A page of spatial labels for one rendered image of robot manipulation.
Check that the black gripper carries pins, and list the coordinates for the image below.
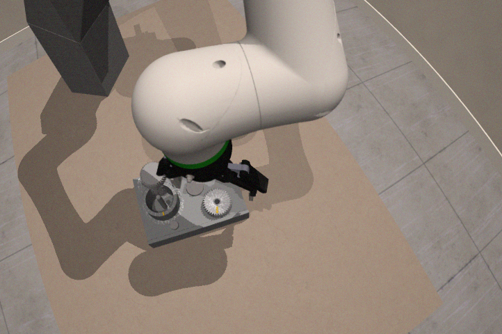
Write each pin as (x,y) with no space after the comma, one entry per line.
(242,175)

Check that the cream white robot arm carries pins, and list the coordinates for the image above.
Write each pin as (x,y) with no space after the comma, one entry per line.
(290,67)

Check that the grey toothed gear with yellow arrow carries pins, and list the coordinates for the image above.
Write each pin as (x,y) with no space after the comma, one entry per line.
(221,209)

